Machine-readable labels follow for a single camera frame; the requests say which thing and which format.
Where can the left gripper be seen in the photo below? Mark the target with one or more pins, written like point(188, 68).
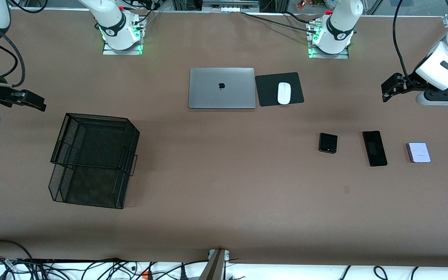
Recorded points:
point(409, 83)

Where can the lilac flip phone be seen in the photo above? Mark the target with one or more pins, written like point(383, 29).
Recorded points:
point(418, 152)

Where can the black flip phone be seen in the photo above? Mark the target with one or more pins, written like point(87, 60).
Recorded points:
point(328, 143)

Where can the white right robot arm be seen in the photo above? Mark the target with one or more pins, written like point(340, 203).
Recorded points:
point(115, 27)

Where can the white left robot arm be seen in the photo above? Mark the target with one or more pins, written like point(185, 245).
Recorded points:
point(338, 31)

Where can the long black phone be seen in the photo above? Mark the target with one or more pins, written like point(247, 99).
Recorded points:
point(375, 148)

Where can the black mesh two-tier tray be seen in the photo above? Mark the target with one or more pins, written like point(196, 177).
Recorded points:
point(91, 155)

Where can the white computer mouse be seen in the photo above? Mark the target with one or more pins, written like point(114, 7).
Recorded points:
point(284, 93)

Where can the black mouse pad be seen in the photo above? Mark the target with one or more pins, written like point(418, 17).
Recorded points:
point(266, 89)

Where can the silver closed laptop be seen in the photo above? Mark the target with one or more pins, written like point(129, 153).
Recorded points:
point(222, 87)

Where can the white power strip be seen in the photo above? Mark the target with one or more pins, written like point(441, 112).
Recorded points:
point(228, 7)

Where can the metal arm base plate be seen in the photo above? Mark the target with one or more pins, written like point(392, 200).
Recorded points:
point(344, 56)
point(109, 51)

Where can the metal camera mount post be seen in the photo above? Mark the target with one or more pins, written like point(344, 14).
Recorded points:
point(214, 268)

